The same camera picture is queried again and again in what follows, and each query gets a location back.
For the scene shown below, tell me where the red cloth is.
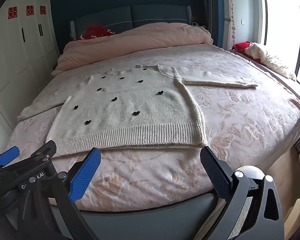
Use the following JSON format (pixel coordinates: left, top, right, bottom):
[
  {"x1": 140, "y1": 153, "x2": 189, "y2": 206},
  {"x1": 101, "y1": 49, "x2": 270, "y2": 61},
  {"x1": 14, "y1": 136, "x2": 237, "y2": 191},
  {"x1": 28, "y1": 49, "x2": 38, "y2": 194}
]
[{"x1": 232, "y1": 41, "x2": 252, "y2": 58}]

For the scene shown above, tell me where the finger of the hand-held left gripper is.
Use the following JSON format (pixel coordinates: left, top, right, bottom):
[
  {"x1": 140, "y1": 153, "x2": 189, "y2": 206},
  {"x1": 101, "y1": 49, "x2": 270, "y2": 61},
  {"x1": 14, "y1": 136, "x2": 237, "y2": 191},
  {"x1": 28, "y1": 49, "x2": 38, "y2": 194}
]
[
  {"x1": 0, "y1": 146, "x2": 20, "y2": 173},
  {"x1": 22, "y1": 140, "x2": 57, "y2": 166}
]

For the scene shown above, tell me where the dark grey curtain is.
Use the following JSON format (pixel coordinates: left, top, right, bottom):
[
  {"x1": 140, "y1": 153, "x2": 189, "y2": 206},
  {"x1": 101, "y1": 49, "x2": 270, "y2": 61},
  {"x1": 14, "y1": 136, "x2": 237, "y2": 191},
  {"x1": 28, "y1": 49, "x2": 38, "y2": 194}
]
[{"x1": 202, "y1": 0, "x2": 233, "y2": 52}]

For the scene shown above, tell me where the cream sweater with black hearts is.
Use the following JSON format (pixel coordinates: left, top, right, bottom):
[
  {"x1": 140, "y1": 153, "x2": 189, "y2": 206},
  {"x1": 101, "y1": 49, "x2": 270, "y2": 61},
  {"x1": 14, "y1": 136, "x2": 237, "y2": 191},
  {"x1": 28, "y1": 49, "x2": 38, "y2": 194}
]
[{"x1": 17, "y1": 64, "x2": 258, "y2": 157}]

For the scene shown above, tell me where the pink floral bed sheet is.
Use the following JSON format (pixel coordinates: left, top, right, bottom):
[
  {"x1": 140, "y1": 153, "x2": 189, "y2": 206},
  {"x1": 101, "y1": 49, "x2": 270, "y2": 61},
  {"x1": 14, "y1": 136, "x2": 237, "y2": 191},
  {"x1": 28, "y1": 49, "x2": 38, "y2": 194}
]
[{"x1": 7, "y1": 44, "x2": 300, "y2": 212}]

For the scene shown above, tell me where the red pillow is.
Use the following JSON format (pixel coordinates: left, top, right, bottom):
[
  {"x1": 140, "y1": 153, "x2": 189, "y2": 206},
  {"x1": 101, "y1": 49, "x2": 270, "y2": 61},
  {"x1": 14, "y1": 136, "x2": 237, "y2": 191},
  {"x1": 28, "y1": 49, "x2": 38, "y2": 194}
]
[{"x1": 76, "y1": 25, "x2": 117, "y2": 41}]

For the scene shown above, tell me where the cream blanket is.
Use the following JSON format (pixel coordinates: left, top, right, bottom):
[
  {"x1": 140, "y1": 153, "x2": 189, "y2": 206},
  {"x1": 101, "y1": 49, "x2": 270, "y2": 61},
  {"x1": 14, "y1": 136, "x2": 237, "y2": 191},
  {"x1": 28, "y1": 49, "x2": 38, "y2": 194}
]
[{"x1": 244, "y1": 42, "x2": 297, "y2": 81}]

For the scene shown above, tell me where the pink duvet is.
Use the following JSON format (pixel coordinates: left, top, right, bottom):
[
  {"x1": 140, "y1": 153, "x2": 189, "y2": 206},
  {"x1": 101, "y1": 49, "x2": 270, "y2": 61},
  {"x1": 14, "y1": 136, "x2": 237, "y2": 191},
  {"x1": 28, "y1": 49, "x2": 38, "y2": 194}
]
[{"x1": 51, "y1": 22, "x2": 214, "y2": 77}]

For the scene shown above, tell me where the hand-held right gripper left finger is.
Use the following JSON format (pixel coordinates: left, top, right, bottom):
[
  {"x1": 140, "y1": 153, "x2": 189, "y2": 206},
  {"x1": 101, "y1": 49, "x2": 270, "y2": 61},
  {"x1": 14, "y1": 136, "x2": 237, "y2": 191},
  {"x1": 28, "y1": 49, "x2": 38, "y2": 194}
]
[{"x1": 22, "y1": 147, "x2": 102, "y2": 240}]

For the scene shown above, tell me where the window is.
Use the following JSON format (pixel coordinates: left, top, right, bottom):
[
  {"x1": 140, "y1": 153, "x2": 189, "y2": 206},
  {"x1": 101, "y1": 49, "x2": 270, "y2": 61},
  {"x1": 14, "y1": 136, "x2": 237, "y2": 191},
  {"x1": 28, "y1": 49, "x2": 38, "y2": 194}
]
[{"x1": 261, "y1": 0, "x2": 300, "y2": 92}]

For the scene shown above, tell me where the white wardrobe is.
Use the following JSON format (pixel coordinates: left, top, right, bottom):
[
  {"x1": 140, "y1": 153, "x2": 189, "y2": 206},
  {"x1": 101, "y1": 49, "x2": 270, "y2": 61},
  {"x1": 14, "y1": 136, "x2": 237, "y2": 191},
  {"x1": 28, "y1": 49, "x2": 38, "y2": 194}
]
[{"x1": 0, "y1": 0, "x2": 60, "y2": 140}]

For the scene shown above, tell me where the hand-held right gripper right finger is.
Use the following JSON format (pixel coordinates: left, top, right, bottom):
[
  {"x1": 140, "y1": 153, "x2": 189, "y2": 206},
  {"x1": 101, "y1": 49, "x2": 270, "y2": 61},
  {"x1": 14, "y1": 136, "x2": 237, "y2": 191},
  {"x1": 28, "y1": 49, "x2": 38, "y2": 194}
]
[{"x1": 200, "y1": 146, "x2": 285, "y2": 240}]

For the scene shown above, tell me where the blue padded headboard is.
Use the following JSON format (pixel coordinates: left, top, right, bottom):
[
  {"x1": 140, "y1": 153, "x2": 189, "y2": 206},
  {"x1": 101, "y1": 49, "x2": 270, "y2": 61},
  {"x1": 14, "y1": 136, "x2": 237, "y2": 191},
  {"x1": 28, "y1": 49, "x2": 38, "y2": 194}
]
[{"x1": 70, "y1": 5, "x2": 192, "y2": 40}]

